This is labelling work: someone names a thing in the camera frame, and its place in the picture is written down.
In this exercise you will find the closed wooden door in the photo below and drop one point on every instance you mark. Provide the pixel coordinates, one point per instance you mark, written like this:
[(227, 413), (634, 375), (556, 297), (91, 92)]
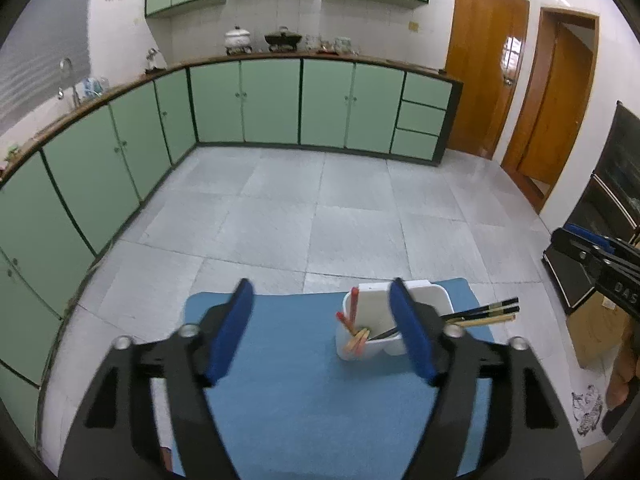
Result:
[(485, 53)]

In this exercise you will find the patterned ceramic jar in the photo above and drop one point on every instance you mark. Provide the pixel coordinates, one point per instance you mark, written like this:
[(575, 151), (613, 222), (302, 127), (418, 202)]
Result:
[(342, 45)]

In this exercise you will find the white twin utensil holder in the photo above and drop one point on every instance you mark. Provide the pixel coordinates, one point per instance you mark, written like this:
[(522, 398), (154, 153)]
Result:
[(374, 314)]

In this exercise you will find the white enamel pot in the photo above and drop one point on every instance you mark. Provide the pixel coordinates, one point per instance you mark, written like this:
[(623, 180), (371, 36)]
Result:
[(238, 41)]

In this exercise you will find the grey window blind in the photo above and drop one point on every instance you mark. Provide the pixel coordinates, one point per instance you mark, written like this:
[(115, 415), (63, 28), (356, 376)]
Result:
[(45, 32)]

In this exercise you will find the chrome kitchen faucet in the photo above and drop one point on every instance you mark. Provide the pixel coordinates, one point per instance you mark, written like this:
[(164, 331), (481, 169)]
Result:
[(68, 82)]

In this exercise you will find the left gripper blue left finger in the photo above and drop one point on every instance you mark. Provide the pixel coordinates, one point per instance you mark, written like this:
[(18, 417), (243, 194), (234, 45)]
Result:
[(113, 435)]

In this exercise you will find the open wooden door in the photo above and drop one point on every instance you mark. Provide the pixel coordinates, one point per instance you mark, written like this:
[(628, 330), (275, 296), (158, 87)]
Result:
[(555, 102)]

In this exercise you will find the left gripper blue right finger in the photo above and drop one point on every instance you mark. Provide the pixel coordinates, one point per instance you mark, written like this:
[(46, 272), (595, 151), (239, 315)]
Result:
[(527, 434)]

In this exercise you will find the black wok with lid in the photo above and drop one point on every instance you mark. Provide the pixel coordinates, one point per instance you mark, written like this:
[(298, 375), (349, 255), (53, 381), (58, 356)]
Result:
[(283, 40)]

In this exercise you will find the brown cardboard box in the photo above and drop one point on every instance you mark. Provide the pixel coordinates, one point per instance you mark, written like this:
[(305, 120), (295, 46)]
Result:
[(596, 327)]

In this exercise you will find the person's right hand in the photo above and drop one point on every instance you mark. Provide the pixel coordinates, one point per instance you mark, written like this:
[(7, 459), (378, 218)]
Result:
[(625, 369)]

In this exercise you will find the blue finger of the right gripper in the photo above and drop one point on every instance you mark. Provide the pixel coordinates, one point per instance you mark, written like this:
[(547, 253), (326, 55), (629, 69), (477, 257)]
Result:
[(573, 246), (608, 244)]

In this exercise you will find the red-tipped bamboo chopstick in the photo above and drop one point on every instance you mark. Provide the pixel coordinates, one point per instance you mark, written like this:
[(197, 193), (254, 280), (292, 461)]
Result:
[(361, 342), (346, 323), (356, 340), (353, 305)]

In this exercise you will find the green lower kitchen cabinets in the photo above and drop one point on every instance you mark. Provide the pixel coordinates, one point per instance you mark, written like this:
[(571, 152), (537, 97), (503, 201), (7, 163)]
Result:
[(66, 196)]

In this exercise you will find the blue table cloth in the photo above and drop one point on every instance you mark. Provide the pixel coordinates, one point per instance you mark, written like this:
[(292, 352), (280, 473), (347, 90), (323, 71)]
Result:
[(290, 408)]

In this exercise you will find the silver kettle on counter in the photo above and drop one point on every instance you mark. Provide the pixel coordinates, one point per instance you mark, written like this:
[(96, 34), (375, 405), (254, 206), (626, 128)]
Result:
[(154, 62)]

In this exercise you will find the tan wooden chopstick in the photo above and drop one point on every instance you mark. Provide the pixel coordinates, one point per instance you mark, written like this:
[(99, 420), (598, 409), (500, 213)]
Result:
[(489, 320)]

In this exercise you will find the black glass disinfection cabinet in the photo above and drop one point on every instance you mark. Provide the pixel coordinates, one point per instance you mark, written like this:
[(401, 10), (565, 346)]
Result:
[(609, 206)]

